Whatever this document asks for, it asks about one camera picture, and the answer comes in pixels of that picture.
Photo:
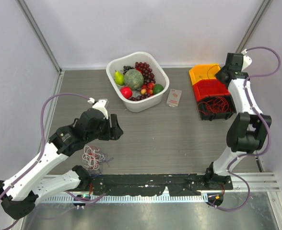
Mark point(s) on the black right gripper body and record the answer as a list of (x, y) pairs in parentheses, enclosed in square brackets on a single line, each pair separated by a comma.
[(218, 75)]

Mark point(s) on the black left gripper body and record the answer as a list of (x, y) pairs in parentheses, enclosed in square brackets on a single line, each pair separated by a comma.
[(102, 133)]

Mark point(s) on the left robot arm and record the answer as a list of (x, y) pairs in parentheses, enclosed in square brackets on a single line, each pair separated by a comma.
[(21, 193)]

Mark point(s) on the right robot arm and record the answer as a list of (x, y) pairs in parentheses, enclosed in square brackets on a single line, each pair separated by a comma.
[(249, 130)]

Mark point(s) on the yellow storage bin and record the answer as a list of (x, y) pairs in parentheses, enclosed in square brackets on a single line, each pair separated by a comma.
[(203, 72)]

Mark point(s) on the red storage bin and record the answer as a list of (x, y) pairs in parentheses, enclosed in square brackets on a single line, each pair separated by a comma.
[(209, 88)]

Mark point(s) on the red apple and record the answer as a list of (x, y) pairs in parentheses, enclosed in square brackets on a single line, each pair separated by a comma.
[(126, 92)]

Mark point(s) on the black storage bin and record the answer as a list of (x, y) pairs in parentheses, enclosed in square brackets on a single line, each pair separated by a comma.
[(213, 108)]

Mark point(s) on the dark red grapes front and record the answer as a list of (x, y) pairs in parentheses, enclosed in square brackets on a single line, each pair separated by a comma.
[(140, 97)]

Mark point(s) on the green pear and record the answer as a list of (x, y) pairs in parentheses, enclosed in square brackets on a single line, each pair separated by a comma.
[(119, 78)]

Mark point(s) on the red yellow cherries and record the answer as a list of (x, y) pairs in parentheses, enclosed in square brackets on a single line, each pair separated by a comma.
[(147, 89)]

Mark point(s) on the green melon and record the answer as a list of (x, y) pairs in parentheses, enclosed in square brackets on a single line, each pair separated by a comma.
[(133, 79)]

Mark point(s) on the green lime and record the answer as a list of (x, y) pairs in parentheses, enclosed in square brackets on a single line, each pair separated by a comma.
[(157, 88)]

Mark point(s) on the red grape bunch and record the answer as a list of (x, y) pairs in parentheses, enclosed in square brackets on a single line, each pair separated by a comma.
[(147, 72)]

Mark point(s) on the white red card box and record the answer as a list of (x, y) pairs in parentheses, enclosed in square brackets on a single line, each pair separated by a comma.
[(173, 98)]

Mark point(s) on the dark purple grape bunch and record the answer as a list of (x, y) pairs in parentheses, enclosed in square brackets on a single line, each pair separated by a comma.
[(126, 69)]

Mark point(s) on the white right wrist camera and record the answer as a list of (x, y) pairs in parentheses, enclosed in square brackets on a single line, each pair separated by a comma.
[(247, 61)]

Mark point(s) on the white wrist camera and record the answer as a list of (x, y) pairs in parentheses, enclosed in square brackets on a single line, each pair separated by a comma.
[(100, 105), (247, 61)]

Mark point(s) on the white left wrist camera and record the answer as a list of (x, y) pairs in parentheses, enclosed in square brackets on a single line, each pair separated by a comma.
[(100, 105)]

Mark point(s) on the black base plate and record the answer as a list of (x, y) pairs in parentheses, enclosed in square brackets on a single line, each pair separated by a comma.
[(179, 184)]

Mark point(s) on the aluminium rail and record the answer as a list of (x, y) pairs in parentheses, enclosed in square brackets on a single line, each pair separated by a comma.
[(258, 182)]

